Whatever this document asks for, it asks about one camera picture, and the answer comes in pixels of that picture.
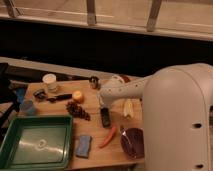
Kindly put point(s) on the black eraser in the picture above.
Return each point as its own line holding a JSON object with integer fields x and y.
{"x": 105, "y": 118}

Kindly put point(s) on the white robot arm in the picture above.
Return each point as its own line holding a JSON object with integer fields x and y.
{"x": 176, "y": 103}

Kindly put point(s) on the small metal cup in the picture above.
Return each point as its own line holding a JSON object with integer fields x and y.
{"x": 94, "y": 82}

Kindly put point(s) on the red-brown bowl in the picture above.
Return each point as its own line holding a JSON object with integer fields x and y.
{"x": 125, "y": 78}

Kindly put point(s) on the orange apple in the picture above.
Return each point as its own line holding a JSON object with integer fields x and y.
{"x": 78, "y": 96}

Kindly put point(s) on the peeled banana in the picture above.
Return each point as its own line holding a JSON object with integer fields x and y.
{"x": 128, "y": 108}

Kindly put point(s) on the dark grape bunch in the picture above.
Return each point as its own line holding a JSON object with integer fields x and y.
{"x": 77, "y": 111}

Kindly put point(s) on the metal spoon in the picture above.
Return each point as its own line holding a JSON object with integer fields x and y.
{"x": 123, "y": 132}

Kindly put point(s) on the white paper cup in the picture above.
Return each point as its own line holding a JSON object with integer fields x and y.
{"x": 50, "y": 81}

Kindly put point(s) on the purple bowl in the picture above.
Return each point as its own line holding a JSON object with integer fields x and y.
{"x": 136, "y": 138}

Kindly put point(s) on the dark small clip object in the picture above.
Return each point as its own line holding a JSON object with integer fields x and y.
{"x": 40, "y": 95}

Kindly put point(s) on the blue sponge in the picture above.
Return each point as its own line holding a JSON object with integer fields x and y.
{"x": 83, "y": 147}

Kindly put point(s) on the blue plastic cup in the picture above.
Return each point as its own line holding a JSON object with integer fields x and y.
{"x": 27, "y": 106}

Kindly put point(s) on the green plastic tray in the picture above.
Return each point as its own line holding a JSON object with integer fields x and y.
{"x": 39, "y": 143}

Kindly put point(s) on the wooden window railing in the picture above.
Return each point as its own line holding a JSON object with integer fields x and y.
{"x": 192, "y": 19}

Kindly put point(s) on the black handled tool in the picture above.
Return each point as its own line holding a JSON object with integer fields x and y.
{"x": 59, "y": 98}

